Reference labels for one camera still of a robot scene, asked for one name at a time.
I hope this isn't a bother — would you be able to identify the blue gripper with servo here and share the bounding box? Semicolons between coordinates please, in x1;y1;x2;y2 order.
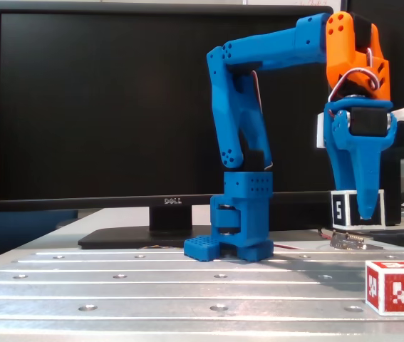
324;98;399;220

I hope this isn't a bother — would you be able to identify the multicoloured ribbon wire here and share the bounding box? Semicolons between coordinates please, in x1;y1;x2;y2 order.
136;244;185;250

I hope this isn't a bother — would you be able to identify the blue upholstered chair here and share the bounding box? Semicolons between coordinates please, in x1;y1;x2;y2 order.
0;166;78;258

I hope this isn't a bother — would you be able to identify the black Dell monitor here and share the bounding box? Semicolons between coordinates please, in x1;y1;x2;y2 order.
0;0;346;251

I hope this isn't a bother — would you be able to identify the aluminium slotted base plate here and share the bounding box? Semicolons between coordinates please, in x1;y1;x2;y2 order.
0;248;404;342

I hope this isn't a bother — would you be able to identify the red cube with white marker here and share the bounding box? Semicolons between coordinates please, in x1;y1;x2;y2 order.
364;259;404;316

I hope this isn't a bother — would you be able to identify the red white servo cable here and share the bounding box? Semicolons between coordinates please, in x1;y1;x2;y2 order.
271;243;308;251

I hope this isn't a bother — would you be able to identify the black cube with number five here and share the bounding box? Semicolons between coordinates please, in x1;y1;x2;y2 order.
329;189;387;230

